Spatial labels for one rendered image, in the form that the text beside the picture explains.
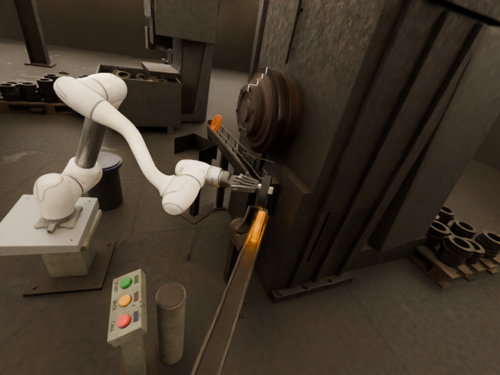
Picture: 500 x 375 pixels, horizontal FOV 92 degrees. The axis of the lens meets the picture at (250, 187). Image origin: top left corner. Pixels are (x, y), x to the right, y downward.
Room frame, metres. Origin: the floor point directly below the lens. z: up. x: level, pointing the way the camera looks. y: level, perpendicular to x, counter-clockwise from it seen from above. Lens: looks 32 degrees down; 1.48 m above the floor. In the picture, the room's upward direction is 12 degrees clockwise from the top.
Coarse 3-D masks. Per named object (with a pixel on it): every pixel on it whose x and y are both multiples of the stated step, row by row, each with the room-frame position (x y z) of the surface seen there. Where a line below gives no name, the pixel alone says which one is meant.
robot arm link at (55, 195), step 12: (36, 180) 0.93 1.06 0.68; (48, 180) 0.94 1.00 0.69; (60, 180) 0.96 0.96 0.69; (72, 180) 1.03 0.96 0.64; (36, 192) 0.89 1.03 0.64; (48, 192) 0.89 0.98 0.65; (60, 192) 0.92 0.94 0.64; (72, 192) 0.98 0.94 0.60; (36, 204) 0.88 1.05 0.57; (48, 204) 0.88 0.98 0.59; (60, 204) 0.91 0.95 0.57; (72, 204) 0.97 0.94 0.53; (48, 216) 0.88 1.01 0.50; (60, 216) 0.90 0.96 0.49
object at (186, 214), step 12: (180, 144) 1.73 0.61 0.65; (192, 144) 1.85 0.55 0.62; (204, 144) 1.80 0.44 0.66; (216, 144) 1.72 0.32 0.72; (180, 156) 1.65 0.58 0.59; (192, 156) 1.68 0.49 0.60; (204, 156) 1.61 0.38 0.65; (216, 156) 1.73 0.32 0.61; (192, 204) 1.67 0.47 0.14; (192, 216) 1.66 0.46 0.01; (204, 216) 1.69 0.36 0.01
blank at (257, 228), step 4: (260, 212) 0.91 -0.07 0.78; (264, 212) 0.92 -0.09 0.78; (260, 216) 0.88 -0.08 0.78; (264, 216) 0.93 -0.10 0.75; (256, 220) 0.86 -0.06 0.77; (260, 220) 0.86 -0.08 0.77; (256, 224) 0.85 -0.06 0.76; (260, 224) 0.85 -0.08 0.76; (256, 228) 0.83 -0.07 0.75; (260, 228) 0.91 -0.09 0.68; (252, 232) 0.83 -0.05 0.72; (256, 232) 0.82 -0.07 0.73; (252, 236) 0.82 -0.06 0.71; (256, 236) 0.82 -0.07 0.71; (252, 240) 0.83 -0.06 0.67; (256, 240) 0.82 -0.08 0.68
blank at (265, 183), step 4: (264, 176) 0.90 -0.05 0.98; (268, 176) 0.90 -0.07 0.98; (264, 180) 0.87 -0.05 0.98; (268, 180) 0.88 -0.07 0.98; (264, 184) 0.86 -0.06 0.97; (268, 184) 0.86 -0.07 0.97; (260, 188) 0.84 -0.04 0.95; (264, 188) 0.84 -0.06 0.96; (268, 188) 0.85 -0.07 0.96; (260, 192) 0.83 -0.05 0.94; (264, 192) 0.83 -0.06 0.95; (260, 196) 0.83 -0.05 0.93; (264, 196) 0.83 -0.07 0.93; (268, 196) 0.93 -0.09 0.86; (260, 200) 0.82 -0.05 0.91; (264, 200) 0.82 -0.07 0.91; (260, 204) 0.82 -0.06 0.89; (264, 204) 0.82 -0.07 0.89; (260, 208) 0.84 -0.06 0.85; (264, 208) 0.86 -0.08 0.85
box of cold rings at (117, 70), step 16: (128, 80) 3.12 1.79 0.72; (144, 80) 3.22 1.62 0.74; (160, 80) 3.57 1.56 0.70; (176, 80) 3.68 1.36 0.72; (128, 96) 3.12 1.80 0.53; (144, 96) 3.22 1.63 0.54; (160, 96) 3.32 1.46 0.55; (176, 96) 3.43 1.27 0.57; (128, 112) 3.11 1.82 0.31; (144, 112) 3.21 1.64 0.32; (160, 112) 3.32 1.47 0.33; (176, 112) 3.43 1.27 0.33
